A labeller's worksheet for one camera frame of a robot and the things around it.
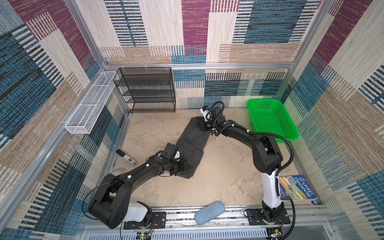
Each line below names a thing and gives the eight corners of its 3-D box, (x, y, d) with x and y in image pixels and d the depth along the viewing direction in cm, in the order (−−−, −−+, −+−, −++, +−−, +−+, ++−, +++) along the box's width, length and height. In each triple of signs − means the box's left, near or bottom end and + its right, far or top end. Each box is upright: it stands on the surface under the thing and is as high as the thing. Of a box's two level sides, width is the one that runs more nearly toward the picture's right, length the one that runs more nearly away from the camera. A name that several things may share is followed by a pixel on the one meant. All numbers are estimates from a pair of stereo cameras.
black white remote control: (119, 156, 98) (115, 151, 93) (122, 153, 99) (118, 148, 95) (134, 166, 93) (131, 162, 89) (136, 163, 95) (134, 159, 90)
